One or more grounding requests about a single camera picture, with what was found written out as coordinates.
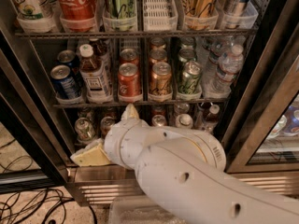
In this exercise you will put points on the front clear water bottle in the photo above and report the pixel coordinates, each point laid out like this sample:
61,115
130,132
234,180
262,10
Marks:
230,64

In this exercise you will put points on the green can top shelf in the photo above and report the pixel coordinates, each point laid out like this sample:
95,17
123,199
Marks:
121,9

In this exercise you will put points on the bottom shelf clear bottle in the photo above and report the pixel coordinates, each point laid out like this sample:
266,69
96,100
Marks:
184,121

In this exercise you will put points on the Coca-Cola bottle top shelf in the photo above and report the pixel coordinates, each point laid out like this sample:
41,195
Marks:
78,10

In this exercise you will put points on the middle green can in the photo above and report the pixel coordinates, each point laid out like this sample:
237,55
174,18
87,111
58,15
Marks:
185,55

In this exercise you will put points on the rear red soda can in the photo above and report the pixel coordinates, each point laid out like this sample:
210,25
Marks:
129,56

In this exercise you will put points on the bottom shelf red can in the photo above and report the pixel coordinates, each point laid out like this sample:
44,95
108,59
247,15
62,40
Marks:
158,121

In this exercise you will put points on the front red soda can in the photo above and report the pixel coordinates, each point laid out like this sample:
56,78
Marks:
129,80

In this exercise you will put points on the clear water bottle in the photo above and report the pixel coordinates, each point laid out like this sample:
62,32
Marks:
216,45
230,64

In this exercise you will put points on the clear plastic bin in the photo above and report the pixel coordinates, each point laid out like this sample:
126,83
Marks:
140,210

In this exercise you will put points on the middle orange can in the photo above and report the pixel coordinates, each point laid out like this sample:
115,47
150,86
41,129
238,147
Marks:
157,55

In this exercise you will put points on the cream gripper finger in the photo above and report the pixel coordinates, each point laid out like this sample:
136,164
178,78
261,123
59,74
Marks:
130,112

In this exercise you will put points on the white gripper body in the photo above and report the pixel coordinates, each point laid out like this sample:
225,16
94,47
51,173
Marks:
114,141

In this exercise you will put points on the fridge door left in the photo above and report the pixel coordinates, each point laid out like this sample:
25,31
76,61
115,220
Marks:
18,117

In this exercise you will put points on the front blue soda can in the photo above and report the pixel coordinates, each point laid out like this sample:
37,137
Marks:
64,83

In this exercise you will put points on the fridge glass door right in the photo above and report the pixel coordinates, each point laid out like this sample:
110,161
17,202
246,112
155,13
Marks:
261,133

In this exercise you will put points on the bottom shelf silver can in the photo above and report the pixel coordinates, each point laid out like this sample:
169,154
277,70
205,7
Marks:
85,130

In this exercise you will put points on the front green LaCroix can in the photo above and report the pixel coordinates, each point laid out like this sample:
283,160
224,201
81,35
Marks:
189,77

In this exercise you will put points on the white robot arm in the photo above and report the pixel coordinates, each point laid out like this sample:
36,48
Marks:
182,170

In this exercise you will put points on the yellow can top shelf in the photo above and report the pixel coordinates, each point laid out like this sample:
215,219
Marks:
199,0

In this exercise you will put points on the bottom shelf orange can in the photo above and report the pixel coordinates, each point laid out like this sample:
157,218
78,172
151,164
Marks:
106,125

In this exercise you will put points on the red soda can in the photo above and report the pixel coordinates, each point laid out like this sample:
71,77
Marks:
129,80
129,56

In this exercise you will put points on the rear blue soda can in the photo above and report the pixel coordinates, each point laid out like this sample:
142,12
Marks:
70,59

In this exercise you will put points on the front orange LaCroix can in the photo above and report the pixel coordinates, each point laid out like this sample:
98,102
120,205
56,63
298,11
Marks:
160,79

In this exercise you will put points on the tea bottle white cap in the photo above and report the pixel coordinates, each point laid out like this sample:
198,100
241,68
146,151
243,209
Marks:
94,75

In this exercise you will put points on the rear clear water bottle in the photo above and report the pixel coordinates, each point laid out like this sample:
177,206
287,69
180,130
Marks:
216,45

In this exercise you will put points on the blue soda can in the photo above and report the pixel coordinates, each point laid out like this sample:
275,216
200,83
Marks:
70,59
64,83

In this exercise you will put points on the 7UP bottle top shelf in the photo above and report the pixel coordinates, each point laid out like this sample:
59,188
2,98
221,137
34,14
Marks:
34,9

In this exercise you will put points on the bottom shelf tea bottle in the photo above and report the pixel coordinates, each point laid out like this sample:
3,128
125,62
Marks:
208,119

